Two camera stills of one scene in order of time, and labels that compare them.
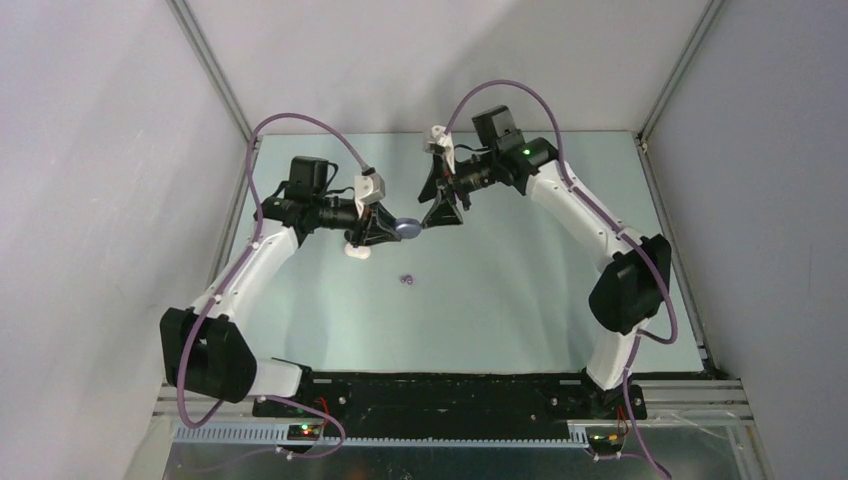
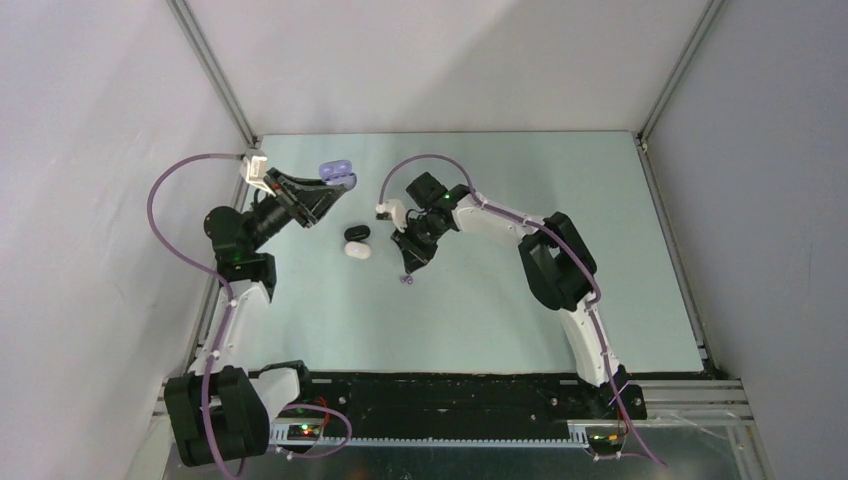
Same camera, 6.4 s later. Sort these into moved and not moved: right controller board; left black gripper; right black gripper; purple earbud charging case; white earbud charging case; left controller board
Moved: left black gripper; right black gripper; purple earbud charging case
Not moved: white earbud charging case; right controller board; left controller board
